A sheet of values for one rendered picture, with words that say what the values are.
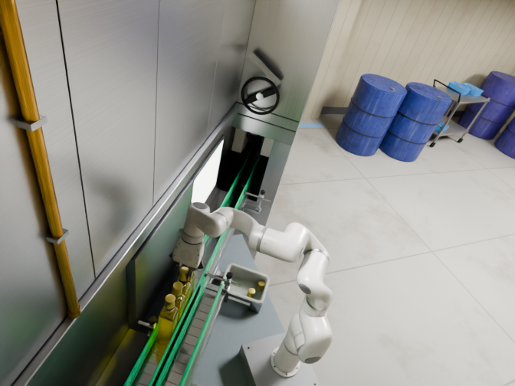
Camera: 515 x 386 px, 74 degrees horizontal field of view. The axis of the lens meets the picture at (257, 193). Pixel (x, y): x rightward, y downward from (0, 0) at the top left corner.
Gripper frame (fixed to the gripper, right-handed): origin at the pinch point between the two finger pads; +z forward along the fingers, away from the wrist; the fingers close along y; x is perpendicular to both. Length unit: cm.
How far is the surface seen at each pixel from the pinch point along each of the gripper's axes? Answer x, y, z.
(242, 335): 19, 29, 38
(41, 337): -52, -14, -13
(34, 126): -58, -12, -63
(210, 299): 18.7, 9.8, 24.8
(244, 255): 63, 16, 26
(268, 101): 90, 1, -55
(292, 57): 84, 7, -80
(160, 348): -8.2, 0.1, 32.1
